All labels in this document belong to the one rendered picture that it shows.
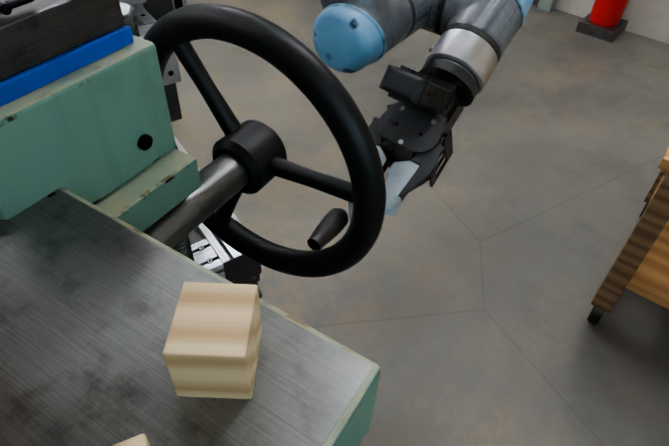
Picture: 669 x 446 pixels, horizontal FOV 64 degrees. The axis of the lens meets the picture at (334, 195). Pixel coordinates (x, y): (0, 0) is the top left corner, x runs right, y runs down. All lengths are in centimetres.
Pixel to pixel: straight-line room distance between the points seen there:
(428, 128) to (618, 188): 144
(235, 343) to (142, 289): 9
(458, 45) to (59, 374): 51
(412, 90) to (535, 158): 149
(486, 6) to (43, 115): 49
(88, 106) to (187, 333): 18
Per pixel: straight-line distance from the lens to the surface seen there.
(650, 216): 128
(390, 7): 62
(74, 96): 36
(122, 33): 38
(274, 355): 27
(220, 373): 24
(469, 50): 63
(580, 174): 198
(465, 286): 149
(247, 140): 49
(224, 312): 24
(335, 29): 59
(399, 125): 59
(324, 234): 56
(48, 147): 36
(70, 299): 31
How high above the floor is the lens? 113
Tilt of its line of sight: 42 degrees down
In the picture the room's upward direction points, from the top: 3 degrees clockwise
